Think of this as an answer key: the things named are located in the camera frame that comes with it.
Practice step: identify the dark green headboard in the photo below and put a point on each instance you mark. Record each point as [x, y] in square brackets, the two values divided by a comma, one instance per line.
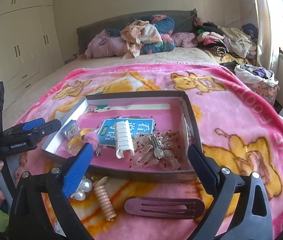
[183, 22]

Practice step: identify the yellow bangles in bag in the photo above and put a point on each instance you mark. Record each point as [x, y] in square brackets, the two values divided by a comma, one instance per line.
[76, 143]

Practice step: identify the cream built-in wardrobe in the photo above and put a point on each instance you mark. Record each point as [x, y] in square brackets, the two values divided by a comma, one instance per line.
[29, 46]

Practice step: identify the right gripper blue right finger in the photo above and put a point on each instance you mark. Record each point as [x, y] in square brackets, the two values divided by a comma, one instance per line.
[206, 169]

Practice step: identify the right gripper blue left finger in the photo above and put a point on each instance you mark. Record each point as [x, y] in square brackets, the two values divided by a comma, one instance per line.
[77, 169]

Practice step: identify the pink cartoon fleece blanket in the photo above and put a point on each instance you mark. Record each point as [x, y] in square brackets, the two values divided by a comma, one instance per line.
[238, 128]

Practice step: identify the cream curtain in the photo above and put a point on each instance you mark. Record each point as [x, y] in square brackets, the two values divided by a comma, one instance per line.
[268, 41]

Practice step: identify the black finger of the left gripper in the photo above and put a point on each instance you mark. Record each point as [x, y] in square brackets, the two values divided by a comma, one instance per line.
[44, 130]

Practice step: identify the beige spiral hair clip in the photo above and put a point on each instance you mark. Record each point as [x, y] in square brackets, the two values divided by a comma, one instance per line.
[103, 197]

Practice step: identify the shallow dark cardboard box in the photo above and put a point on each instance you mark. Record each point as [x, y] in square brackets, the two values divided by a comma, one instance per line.
[147, 112]

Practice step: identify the sheer glitter bow clip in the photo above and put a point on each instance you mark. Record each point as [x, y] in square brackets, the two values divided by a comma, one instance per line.
[164, 150]

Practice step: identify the pearl translucent hair claw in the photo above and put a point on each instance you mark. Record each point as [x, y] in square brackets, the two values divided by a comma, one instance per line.
[84, 188]

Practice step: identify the pile of folded bedding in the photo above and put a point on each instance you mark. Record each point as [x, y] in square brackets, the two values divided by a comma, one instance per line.
[141, 37]

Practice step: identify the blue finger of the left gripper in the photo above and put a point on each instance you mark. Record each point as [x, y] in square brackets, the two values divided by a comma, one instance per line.
[26, 126]

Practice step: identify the white plastic hair claw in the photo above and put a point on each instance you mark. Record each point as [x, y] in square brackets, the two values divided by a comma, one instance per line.
[123, 139]

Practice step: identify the pile of clothes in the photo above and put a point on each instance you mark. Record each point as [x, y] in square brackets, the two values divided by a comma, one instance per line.
[236, 49]

